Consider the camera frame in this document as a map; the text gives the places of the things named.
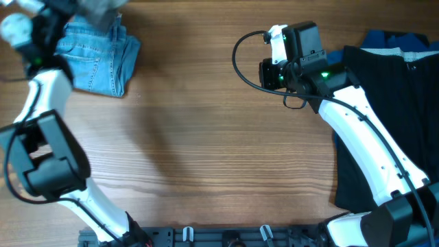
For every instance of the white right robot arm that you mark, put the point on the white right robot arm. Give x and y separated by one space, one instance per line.
405 198

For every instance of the grey shorts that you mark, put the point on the grey shorts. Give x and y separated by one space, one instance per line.
101 14

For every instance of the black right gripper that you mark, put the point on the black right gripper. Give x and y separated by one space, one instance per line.
266 68

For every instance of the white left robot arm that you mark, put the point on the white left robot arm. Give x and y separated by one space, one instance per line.
48 161

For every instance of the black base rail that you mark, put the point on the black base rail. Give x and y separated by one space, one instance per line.
291 236

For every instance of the light blue denim jeans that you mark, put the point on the light blue denim jeans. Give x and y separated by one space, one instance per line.
101 62

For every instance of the teal blue garment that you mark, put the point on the teal blue garment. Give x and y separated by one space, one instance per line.
387 44

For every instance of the black garment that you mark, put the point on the black garment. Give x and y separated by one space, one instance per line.
394 120

